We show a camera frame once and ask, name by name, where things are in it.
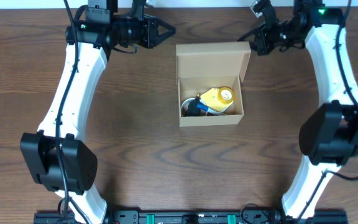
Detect cardboard box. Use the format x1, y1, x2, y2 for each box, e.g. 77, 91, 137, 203
176, 42, 251, 128

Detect blue and white marker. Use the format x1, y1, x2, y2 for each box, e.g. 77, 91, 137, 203
196, 103, 225, 116

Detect white tape roll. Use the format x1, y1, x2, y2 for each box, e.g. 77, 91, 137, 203
181, 98, 195, 117

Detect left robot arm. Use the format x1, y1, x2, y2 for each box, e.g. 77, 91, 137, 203
20, 0, 176, 223

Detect black teardrop-shaped object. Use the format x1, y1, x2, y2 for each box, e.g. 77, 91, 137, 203
186, 96, 201, 116

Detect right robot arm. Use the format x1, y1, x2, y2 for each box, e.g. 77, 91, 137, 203
240, 0, 358, 223

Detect yellow sticky note pad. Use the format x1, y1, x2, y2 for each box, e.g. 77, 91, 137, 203
200, 87, 233, 112

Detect left black cable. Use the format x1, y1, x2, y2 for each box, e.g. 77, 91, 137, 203
54, 0, 90, 224

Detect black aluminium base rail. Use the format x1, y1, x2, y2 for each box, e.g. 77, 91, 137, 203
33, 208, 349, 224

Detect small yellow tape roll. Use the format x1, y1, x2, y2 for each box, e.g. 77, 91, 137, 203
217, 86, 235, 105

